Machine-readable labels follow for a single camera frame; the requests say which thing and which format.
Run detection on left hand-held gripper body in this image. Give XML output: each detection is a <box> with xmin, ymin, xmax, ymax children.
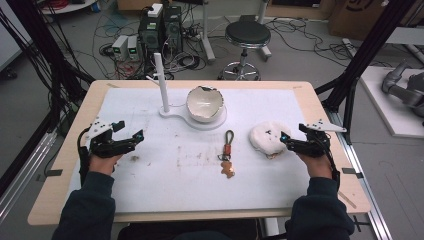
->
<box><xmin>83</xmin><ymin>116</ymin><xmax>135</xmax><ymax>159</ymax></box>

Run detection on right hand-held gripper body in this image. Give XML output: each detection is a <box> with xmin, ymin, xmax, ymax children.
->
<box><xmin>292</xmin><ymin>118</ymin><xmax>348</xmax><ymax>158</ymax></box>

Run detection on round white plush toy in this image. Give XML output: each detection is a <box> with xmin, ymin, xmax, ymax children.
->
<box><xmin>249</xmin><ymin>120</ymin><xmax>293</xmax><ymax>160</ymax></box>

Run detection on person's left hand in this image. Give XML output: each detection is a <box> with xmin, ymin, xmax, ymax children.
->
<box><xmin>88</xmin><ymin>152</ymin><xmax>123</xmax><ymax>177</ymax></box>

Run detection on person's right hand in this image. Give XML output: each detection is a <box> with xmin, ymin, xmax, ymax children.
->
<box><xmin>297</xmin><ymin>152</ymin><xmax>334</xmax><ymax>180</ymax></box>

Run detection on light wooden table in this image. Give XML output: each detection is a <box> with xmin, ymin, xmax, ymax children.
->
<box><xmin>27</xmin><ymin>79</ymin><xmax>372</xmax><ymax>227</ymax></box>

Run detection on white stand with pole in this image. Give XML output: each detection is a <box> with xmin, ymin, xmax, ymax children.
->
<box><xmin>145</xmin><ymin>52</ymin><xmax>229</xmax><ymax>132</ymax></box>

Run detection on white table mat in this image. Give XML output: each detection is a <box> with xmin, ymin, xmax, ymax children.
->
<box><xmin>65</xmin><ymin>86</ymin><xmax>313</xmax><ymax>215</ymax></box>

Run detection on white eggshell-shaped bowl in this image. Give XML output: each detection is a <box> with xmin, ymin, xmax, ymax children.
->
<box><xmin>185</xmin><ymin>85</ymin><xmax>225</xmax><ymax>124</ymax></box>

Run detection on small grey power supply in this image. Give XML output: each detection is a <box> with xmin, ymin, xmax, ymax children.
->
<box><xmin>126</xmin><ymin>35</ymin><xmax>141</xmax><ymax>62</ymax></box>
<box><xmin>111</xmin><ymin>34</ymin><xmax>130</xmax><ymax>62</ymax></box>

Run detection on white platform board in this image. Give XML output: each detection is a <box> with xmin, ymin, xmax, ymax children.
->
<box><xmin>359</xmin><ymin>65</ymin><xmax>424</xmax><ymax>140</ymax></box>

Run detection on black computer tower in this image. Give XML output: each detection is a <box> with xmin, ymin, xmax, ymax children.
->
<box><xmin>137</xmin><ymin>12</ymin><xmax>165</xmax><ymax>57</ymax></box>
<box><xmin>162</xmin><ymin>5</ymin><xmax>184</xmax><ymax>54</ymax></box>

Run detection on black round stool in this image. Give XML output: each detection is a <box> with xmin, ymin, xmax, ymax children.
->
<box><xmin>217</xmin><ymin>19</ymin><xmax>273</xmax><ymax>82</ymax></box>

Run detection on white box on computer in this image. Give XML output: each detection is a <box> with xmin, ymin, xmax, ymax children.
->
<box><xmin>147</xmin><ymin>2</ymin><xmax>164</xmax><ymax>19</ymax></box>

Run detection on cardboard box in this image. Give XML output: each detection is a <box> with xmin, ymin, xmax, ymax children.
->
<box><xmin>327</xmin><ymin>0</ymin><xmax>403</xmax><ymax>42</ymax></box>

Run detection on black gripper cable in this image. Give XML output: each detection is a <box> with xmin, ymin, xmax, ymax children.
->
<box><xmin>76</xmin><ymin>127</ymin><xmax>92</xmax><ymax>187</ymax></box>
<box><xmin>322</xmin><ymin>138</ymin><xmax>342</xmax><ymax>192</ymax></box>

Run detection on gingerbread bear keychain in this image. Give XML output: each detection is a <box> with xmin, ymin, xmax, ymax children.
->
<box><xmin>217</xmin><ymin>129</ymin><xmax>237</xmax><ymax>180</ymax></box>

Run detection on aluminium rail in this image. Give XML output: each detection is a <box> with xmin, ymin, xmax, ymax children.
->
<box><xmin>327</xmin><ymin>109</ymin><xmax>395</xmax><ymax>240</ymax></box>
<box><xmin>0</xmin><ymin>129</ymin><xmax>58</xmax><ymax>223</ymax></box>

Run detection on tangle of floor cables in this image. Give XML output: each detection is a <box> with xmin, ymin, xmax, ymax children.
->
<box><xmin>266</xmin><ymin>17</ymin><xmax>394</xmax><ymax>68</ymax></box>

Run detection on black metal frame post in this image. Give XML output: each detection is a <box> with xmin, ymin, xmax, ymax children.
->
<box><xmin>0</xmin><ymin>0</ymin><xmax>96</xmax><ymax>138</ymax></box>
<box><xmin>314</xmin><ymin>0</ymin><xmax>419</xmax><ymax>145</ymax></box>

